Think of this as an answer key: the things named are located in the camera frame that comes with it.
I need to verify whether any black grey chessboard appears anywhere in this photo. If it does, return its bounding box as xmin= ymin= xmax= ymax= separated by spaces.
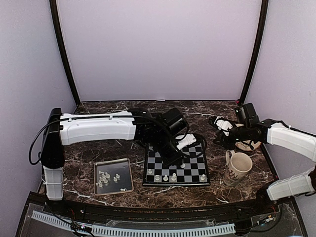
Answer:
xmin=143 ymin=143 xmax=210 ymax=187

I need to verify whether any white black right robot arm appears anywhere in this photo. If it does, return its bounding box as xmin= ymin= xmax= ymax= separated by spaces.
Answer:
xmin=208 ymin=116 xmax=316 ymax=214

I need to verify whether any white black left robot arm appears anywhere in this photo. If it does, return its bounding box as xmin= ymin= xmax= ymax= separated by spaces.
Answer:
xmin=29 ymin=108 xmax=189 ymax=215

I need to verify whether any white chess piece cluster left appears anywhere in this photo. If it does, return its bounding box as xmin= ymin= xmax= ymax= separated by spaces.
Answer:
xmin=98 ymin=170 xmax=111 ymax=185

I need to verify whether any round wooden bird coaster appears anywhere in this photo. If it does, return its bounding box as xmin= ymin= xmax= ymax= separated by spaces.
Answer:
xmin=235 ymin=140 xmax=261 ymax=152

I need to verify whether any cream floral mug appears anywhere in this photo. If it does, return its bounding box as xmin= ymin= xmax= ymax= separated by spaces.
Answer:
xmin=223 ymin=150 xmax=253 ymax=187

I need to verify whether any metal tray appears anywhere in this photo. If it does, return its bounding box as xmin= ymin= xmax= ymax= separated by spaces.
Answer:
xmin=94 ymin=158 xmax=134 ymax=196

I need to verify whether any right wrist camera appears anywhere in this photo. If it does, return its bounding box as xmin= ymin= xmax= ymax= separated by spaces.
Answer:
xmin=208 ymin=116 xmax=233 ymax=136

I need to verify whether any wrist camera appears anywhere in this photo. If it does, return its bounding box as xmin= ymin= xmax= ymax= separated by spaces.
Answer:
xmin=208 ymin=116 xmax=233 ymax=136
xmin=175 ymin=134 xmax=197 ymax=150

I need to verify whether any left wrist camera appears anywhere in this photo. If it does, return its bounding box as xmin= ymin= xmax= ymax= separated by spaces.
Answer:
xmin=175 ymin=134 xmax=197 ymax=150

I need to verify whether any white slotted cable duct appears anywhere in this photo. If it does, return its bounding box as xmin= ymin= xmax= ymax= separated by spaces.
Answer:
xmin=31 ymin=211 xmax=236 ymax=237

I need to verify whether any black right frame post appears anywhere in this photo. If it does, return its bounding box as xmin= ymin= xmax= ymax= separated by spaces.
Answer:
xmin=237 ymin=0 xmax=269 ymax=105

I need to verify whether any black frame post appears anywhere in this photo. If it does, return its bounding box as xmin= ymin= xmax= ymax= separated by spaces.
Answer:
xmin=237 ymin=0 xmax=269 ymax=105
xmin=49 ymin=0 xmax=81 ymax=106

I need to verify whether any black left frame post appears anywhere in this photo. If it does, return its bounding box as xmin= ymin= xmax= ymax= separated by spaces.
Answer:
xmin=49 ymin=0 xmax=81 ymax=106

